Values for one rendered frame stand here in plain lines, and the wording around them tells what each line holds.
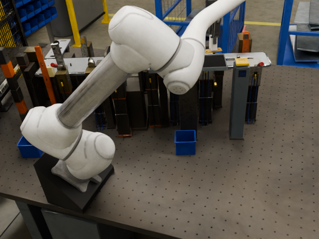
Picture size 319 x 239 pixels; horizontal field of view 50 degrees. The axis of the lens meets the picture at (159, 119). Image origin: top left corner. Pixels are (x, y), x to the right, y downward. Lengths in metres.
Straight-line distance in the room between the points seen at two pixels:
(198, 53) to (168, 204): 0.75
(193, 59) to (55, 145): 0.65
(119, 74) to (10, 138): 1.22
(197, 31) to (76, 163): 0.71
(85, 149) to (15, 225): 1.35
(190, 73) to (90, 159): 0.58
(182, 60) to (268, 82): 1.47
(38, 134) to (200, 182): 0.78
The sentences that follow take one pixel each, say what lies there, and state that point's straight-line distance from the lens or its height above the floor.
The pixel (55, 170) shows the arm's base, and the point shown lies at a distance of 1.58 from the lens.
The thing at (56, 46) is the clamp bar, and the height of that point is 1.20.
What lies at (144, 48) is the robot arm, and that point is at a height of 1.51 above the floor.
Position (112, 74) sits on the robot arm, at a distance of 1.11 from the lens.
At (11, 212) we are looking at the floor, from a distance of 2.77.
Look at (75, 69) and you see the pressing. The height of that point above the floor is 1.00.
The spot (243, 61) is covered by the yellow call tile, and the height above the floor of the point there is 1.16.
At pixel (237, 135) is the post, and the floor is 0.73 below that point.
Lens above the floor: 1.93
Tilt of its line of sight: 36 degrees down
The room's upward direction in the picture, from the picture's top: 5 degrees counter-clockwise
